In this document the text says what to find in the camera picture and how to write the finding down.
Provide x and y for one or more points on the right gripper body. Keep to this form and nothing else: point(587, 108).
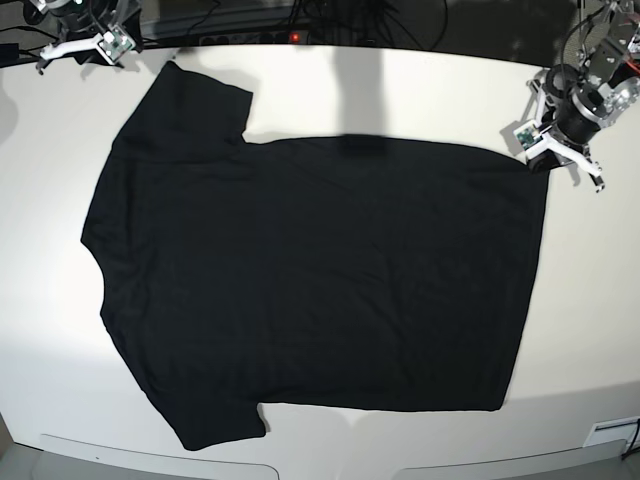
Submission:
point(85, 46)

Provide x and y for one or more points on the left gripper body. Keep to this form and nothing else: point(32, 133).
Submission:
point(568, 125)

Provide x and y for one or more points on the black T-shirt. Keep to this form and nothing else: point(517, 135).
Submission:
point(356, 272)

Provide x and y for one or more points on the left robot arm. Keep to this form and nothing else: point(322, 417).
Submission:
point(615, 58)

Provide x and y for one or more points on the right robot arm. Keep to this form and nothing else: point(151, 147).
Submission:
point(78, 19)

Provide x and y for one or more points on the black power strip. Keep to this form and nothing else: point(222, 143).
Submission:
point(278, 37)

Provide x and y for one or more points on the white label sticker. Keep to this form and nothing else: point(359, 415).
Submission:
point(606, 432)

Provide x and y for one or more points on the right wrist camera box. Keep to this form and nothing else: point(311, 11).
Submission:
point(114, 44)

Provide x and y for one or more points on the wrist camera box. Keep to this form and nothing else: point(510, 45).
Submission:
point(114, 44)
point(525, 138)

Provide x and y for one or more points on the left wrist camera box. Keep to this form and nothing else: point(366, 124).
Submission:
point(525, 138)

